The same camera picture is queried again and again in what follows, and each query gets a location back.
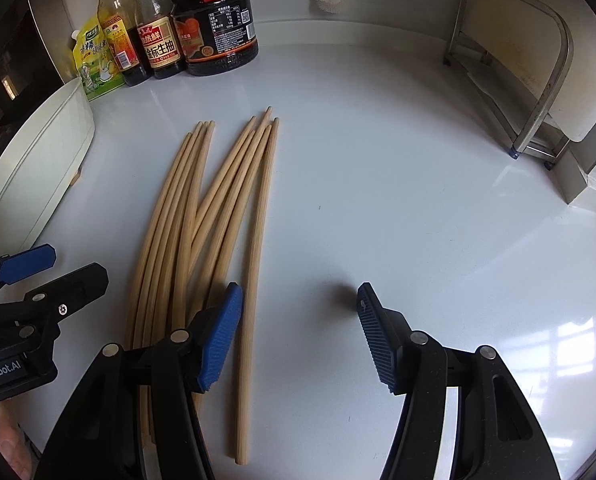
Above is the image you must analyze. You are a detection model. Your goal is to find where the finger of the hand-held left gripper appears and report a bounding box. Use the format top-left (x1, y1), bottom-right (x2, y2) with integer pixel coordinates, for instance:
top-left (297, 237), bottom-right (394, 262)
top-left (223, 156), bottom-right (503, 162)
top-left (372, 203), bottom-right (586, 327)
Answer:
top-left (0, 244), bottom-right (57, 306)
top-left (0, 262), bottom-right (110, 343)

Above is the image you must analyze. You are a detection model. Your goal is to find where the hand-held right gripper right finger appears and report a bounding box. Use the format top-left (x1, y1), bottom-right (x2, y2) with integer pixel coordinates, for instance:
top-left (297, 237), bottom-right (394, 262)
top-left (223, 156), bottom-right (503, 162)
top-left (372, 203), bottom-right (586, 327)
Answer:
top-left (355, 282), bottom-right (565, 480)

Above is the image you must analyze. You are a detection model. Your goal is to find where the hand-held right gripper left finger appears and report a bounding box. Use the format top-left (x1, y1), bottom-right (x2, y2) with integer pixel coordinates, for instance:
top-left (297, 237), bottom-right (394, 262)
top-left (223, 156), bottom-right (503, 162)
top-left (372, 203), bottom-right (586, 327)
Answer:
top-left (33, 282), bottom-right (244, 480)

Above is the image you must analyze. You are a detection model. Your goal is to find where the white plastic basin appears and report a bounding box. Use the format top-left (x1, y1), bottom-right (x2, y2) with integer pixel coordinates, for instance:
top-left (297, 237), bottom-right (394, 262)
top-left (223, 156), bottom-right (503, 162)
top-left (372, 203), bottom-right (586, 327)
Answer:
top-left (0, 77), bottom-right (96, 262)

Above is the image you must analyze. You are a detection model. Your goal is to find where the pile of wooden chopsticks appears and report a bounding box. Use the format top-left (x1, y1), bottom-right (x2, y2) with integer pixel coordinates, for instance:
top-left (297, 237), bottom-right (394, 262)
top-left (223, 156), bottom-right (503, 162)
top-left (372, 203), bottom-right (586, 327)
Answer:
top-left (124, 106), bottom-right (280, 465)

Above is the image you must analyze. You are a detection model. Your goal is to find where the person's left hand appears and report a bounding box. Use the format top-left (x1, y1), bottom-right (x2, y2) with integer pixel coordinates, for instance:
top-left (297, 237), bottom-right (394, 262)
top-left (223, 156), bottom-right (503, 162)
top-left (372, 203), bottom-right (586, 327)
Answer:
top-left (0, 404), bottom-right (34, 477)

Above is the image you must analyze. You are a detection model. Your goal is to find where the yellow green seasoning packet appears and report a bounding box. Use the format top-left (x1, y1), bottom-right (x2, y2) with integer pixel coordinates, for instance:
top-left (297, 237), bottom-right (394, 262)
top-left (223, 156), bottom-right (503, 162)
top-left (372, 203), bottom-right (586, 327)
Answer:
top-left (70, 19), bottom-right (127, 102)

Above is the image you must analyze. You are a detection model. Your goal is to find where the yellow cap oil bottle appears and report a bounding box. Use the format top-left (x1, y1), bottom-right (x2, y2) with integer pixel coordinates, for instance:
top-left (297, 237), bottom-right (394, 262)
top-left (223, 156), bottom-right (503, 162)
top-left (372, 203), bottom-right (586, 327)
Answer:
top-left (94, 0), bottom-right (152, 87)

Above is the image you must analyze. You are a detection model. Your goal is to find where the clear soy sauce bottle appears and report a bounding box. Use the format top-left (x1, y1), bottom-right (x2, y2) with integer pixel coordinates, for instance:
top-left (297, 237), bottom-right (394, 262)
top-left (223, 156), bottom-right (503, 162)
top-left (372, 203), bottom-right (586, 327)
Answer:
top-left (124, 0), bottom-right (188, 80)

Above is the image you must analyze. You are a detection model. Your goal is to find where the stainless steel rack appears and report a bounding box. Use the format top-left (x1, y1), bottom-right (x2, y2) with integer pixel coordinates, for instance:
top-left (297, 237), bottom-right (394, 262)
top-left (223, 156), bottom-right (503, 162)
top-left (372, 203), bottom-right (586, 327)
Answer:
top-left (443, 0), bottom-right (575, 168)

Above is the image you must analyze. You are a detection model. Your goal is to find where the dark jug with red handle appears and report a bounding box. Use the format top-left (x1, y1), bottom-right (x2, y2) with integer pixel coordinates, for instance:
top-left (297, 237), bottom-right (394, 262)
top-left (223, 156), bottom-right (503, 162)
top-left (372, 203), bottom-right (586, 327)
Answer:
top-left (160, 0), bottom-right (260, 77)

